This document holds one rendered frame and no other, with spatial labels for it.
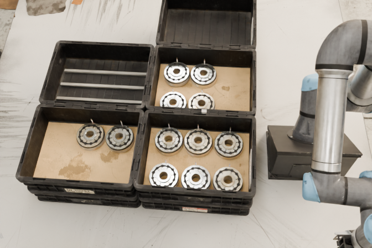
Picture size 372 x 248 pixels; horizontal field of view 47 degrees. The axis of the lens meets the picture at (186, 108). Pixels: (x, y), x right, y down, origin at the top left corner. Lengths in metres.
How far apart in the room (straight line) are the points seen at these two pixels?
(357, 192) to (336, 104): 0.23
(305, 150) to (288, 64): 0.58
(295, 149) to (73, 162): 0.79
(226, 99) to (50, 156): 0.70
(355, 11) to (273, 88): 1.50
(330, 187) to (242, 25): 0.95
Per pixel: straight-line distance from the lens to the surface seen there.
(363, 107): 1.54
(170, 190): 1.41
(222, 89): 1.70
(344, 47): 1.15
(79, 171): 1.60
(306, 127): 1.58
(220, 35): 1.87
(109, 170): 1.58
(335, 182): 1.19
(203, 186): 1.49
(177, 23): 1.92
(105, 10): 2.21
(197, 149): 1.54
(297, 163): 1.56
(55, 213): 1.71
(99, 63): 1.83
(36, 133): 1.65
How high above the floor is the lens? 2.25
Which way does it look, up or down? 59 degrees down
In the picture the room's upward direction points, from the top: 4 degrees counter-clockwise
